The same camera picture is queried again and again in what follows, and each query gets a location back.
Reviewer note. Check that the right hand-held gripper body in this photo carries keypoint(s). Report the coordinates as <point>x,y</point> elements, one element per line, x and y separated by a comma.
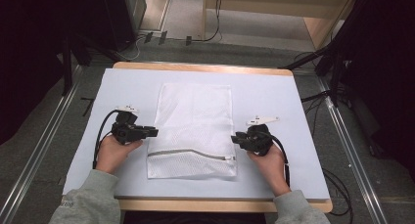
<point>259,141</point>

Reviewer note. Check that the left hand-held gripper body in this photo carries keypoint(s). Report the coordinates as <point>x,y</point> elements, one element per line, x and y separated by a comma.
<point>125,131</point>

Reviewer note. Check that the white mesh laundry bag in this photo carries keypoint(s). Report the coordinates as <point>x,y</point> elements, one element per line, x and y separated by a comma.
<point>195,129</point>

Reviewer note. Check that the person's right hand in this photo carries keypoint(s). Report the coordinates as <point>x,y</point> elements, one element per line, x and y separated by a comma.
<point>269,165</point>

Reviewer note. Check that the person's left hand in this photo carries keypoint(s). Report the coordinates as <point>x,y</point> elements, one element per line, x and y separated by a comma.
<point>111,155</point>

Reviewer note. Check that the white paper table cover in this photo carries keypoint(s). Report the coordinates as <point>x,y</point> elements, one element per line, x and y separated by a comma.
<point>277,97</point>

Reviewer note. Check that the wooden table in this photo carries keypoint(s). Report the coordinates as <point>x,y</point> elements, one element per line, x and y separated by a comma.
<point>195,205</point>

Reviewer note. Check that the black metal stand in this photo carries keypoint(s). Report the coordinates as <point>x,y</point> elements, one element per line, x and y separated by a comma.
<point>67,67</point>

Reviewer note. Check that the black tripod stand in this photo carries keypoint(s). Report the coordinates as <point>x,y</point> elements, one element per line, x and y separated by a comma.
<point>336,74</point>

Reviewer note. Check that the black cabinet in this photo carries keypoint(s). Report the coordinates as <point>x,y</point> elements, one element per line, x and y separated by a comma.
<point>120,18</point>

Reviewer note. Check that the dark curtain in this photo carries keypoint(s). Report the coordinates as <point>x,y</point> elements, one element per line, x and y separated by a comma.
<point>388,70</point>
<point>29,54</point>

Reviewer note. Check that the light wooden platform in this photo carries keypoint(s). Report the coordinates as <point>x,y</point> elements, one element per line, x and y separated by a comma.
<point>313,28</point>

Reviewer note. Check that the small black floor bracket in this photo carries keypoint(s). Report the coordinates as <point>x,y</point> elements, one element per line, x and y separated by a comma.
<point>148,37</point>
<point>162,37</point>
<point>188,40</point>

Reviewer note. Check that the metal floor rail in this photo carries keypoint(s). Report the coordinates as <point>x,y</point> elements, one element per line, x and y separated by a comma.
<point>352,158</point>
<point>36,152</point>

